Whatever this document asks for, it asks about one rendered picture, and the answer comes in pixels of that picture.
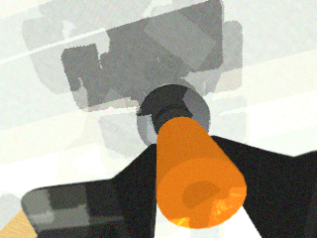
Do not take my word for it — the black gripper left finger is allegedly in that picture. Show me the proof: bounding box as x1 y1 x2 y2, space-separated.
21 144 158 238

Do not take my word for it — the orange knob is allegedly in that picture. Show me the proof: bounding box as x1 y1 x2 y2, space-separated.
157 117 247 229

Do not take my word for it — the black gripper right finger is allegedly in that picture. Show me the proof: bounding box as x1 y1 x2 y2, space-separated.
210 135 317 238

